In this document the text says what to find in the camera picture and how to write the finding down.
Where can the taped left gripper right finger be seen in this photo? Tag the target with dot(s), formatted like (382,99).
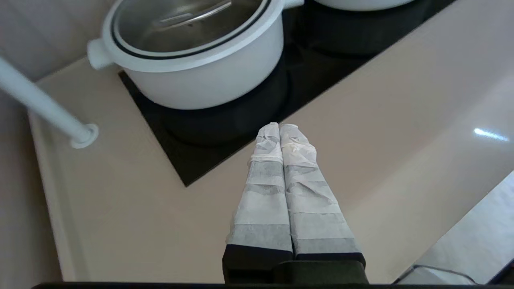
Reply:
(313,208)

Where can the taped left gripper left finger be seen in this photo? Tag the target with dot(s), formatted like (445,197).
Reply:
(263,200)

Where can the glass lid with white rim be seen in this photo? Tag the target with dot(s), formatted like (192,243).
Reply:
(180,32)

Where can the white cooking pot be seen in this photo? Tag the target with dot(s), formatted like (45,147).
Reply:
(361,4)
(209,88)

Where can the black glass induction cooktop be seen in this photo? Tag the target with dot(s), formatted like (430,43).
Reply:
(200,160)

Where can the white round pole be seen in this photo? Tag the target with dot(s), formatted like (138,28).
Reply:
(40,104)

